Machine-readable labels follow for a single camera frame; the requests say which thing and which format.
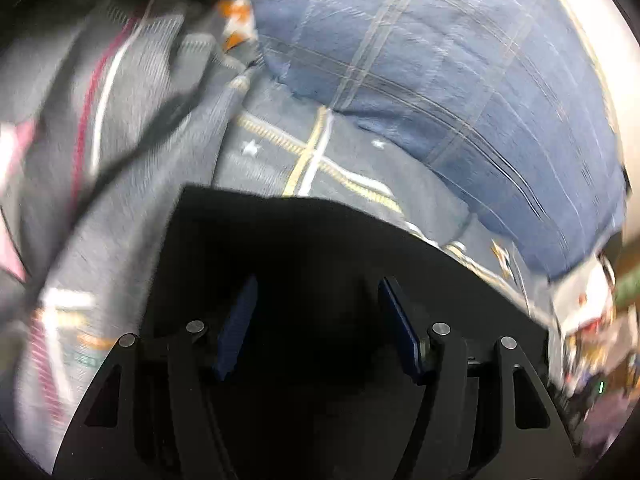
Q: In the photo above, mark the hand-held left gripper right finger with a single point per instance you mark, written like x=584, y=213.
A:
x=400, y=327

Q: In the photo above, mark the blue plaid pillow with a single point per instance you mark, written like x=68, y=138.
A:
x=425, y=60

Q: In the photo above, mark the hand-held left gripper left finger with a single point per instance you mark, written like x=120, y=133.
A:
x=239, y=327

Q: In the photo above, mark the grey star printed bedsheet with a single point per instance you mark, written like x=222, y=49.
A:
x=260, y=170

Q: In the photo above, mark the white paper bag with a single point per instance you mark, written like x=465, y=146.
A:
x=575, y=285

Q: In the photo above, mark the black pants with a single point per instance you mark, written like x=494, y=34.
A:
x=310, y=255

